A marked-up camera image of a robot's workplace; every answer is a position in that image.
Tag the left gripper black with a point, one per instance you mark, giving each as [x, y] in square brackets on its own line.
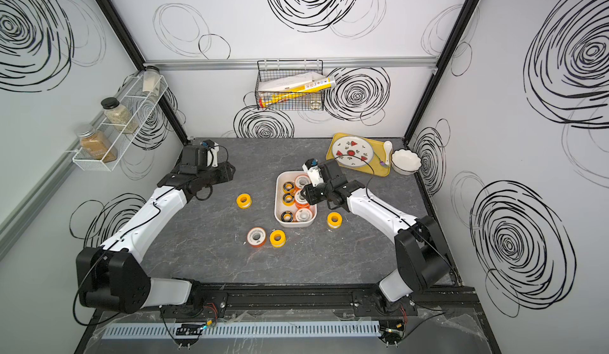
[225, 172]

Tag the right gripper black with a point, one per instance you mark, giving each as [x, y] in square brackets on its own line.
[310, 196]

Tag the orange sealing tape roll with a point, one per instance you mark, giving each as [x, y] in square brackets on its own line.
[301, 181]
[256, 237]
[300, 200]
[303, 215]

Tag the yellow black tape roll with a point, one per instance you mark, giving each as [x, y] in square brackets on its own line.
[288, 199]
[287, 217]
[289, 187]

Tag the white plastic storage box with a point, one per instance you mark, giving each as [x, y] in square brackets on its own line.
[291, 210]

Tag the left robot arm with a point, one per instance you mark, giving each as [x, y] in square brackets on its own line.
[111, 277]

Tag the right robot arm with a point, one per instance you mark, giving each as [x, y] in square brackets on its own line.
[422, 253]

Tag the yellow sealing tape roll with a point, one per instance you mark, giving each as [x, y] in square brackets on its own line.
[334, 220]
[244, 201]
[277, 238]

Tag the yellow white box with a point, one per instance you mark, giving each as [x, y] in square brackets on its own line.
[304, 90]

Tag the watermelon pattern plate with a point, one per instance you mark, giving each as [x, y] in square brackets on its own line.
[352, 152]

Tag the yellow tray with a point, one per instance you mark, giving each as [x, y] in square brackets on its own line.
[375, 167]

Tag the white spoon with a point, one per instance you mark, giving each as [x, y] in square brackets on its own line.
[387, 150]

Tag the white scalloped bowl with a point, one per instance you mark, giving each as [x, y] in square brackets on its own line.
[405, 162]

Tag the spice jar black lid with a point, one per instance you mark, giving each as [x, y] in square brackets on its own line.
[119, 116]

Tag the spice jar brown contents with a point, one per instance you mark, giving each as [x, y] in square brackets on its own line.
[95, 143]

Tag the spice jar pale contents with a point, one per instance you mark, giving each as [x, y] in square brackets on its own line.
[151, 81]

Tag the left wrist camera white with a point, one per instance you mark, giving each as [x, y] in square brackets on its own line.
[212, 151]

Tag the white wire spice rack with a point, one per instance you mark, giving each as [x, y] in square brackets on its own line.
[132, 149]

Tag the black wire wall basket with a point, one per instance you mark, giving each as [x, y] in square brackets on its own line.
[269, 70]

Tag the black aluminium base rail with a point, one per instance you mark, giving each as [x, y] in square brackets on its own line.
[363, 300]

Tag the white slotted cable duct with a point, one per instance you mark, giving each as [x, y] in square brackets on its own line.
[222, 330]

